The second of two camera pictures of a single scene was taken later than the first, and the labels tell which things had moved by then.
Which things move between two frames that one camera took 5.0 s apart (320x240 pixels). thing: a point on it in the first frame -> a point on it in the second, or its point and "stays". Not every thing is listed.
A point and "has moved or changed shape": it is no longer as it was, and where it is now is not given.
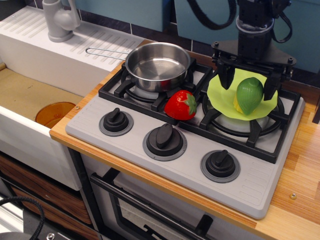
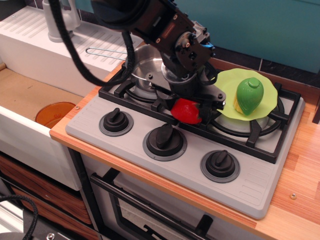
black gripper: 226,55 -> 190,76
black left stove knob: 116,123 stays
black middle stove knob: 165,143 stays
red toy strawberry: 181,105 has moved or changed shape
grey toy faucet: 60,23 stays
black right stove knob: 220,166 stays
